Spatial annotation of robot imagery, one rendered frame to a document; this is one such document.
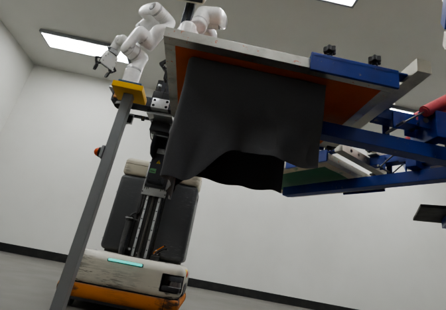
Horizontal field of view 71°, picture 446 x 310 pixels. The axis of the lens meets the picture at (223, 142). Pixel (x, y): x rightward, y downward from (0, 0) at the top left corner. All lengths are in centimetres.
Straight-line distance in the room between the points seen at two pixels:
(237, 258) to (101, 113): 323
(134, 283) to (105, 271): 16
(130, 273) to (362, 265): 435
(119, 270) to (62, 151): 394
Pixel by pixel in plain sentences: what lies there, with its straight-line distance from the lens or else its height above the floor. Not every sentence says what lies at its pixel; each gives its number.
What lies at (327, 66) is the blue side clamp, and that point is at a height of 96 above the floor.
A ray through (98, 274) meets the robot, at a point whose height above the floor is 17.
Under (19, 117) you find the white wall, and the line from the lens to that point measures 605.
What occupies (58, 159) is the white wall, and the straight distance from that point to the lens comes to 553.
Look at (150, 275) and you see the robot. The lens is 178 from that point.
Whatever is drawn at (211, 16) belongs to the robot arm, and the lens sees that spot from 168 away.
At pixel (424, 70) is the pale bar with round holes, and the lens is 121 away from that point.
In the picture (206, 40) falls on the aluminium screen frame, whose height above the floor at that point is 97.
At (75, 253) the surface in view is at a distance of 127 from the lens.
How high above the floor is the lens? 30
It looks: 22 degrees up
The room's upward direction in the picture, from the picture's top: 11 degrees clockwise
